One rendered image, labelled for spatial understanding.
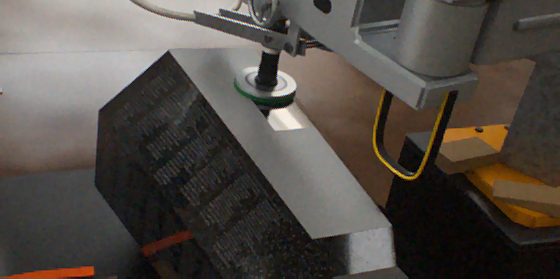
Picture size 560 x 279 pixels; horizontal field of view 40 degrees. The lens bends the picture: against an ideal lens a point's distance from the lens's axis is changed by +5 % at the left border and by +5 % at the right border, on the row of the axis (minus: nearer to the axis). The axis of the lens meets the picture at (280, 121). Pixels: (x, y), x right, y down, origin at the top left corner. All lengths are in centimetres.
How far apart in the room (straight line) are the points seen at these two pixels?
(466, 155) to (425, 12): 75
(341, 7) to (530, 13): 46
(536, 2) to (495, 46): 14
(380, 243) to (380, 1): 64
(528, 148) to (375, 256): 75
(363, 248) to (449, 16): 63
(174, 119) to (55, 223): 88
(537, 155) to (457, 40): 77
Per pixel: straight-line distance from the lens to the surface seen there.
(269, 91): 248
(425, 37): 182
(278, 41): 234
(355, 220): 200
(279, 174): 211
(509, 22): 195
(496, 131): 275
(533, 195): 239
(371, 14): 201
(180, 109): 248
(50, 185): 337
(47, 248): 305
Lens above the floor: 199
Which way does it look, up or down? 29 degrees down
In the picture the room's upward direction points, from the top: 11 degrees clockwise
